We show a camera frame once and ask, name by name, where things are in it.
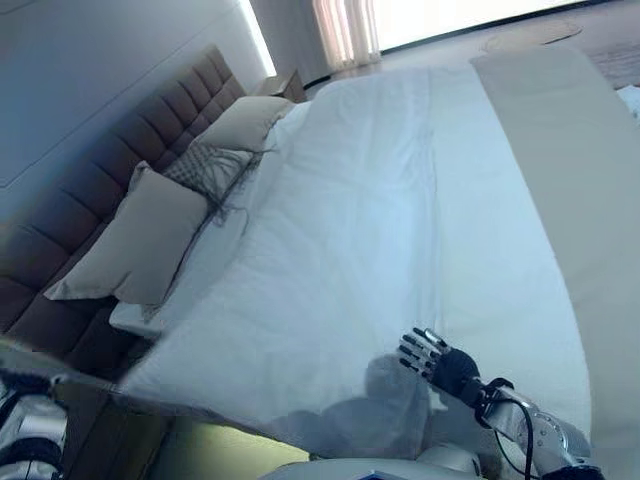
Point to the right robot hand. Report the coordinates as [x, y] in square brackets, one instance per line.
[452, 372]

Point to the white duvet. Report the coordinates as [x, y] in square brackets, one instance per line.
[350, 250]

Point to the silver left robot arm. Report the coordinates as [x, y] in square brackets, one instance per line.
[30, 425]

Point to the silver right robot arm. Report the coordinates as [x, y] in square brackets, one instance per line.
[550, 440]

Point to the grey robot torso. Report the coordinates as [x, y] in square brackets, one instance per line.
[375, 467]

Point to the cream fringed throw blanket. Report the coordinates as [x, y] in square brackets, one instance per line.
[575, 200]

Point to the macrame fringed cushion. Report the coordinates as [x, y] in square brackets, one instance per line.
[210, 165]

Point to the beige pillow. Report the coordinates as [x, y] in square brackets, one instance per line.
[245, 120]
[135, 240]

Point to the dark wooden nightstand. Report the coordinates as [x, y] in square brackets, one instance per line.
[125, 435]
[280, 85]

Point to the beige floor rug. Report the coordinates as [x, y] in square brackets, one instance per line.
[575, 40]

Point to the sheer window curtain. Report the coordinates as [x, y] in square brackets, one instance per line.
[345, 30]

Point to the brown tufted headboard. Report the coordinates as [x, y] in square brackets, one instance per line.
[100, 175]

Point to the white wall light strip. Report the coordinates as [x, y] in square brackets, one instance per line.
[260, 35]

